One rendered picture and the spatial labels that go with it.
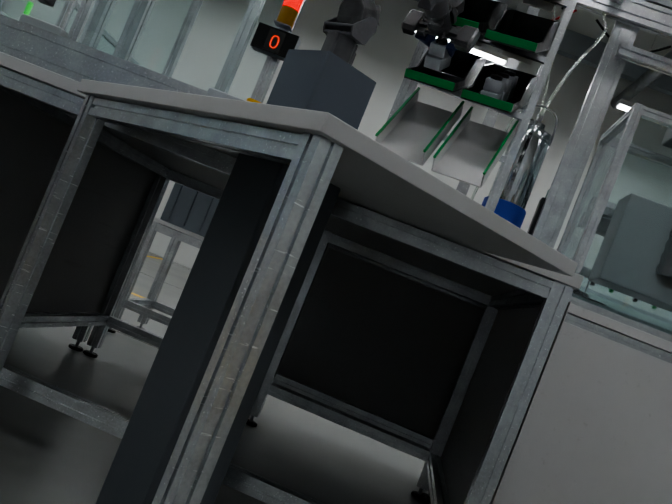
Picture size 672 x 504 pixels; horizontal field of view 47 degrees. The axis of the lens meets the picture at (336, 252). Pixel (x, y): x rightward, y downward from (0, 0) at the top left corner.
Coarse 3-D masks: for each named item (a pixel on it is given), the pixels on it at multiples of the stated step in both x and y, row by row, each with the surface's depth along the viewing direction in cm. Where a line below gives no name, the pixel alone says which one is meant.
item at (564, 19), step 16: (576, 0) 202; (560, 16) 219; (560, 32) 202; (416, 48) 205; (416, 64) 205; (544, 64) 201; (544, 80) 201; (400, 96) 205; (528, 112) 201; (512, 144) 200; (512, 160) 200; (496, 192) 200
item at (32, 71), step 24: (24, 72) 184; (48, 72) 183; (144, 144) 248; (192, 168) 269; (360, 240) 291; (384, 240) 246; (432, 264) 266; (528, 264) 169; (480, 288) 289; (504, 288) 245; (576, 288) 168
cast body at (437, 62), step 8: (440, 40) 190; (432, 48) 191; (440, 48) 190; (432, 56) 191; (440, 56) 191; (448, 56) 193; (424, 64) 193; (432, 64) 192; (440, 64) 191; (448, 64) 195
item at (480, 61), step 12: (456, 60) 216; (468, 60) 215; (480, 60) 207; (408, 72) 194; (420, 72) 193; (432, 72) 213; (444, 72) 218; (456, 72) 217; (468, 72) 200; (432, 84) 192; (444, 84) 191; (456, 84) 192; (468, 84) 204
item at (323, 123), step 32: (96, 96) 170; (128, 96) 153; (160, 96) 144; (192, 96) 135; (288, 128) 114; (320, 128) 106; (352, 128) 109; (352, 160) 119; (384, 160) 115; (352, 192) 158; (384, 192) 140; (416, 192) 125; (448, 192) 125; (416, 224) 169; (448, 224) 148; (480, 224) 132; (512, 224) 137; (512, 256) 158; (544, 256) 145
